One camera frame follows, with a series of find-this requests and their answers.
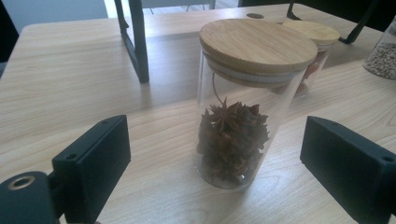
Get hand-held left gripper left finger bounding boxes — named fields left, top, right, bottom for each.
left=50, top=114, right=133, bottom=224

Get glass jar pale peppercorns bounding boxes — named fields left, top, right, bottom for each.
left=362, top=15, right=396, bottom=81

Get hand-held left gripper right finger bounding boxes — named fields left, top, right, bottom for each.
left=299, top=115, right=396, bottom=224

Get glass jar red spice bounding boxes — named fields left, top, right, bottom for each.
left=270, top=19, right=341, bottom=99

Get tall glass jar star anise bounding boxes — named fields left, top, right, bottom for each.
left=195, top=18, right=319, bottom=190

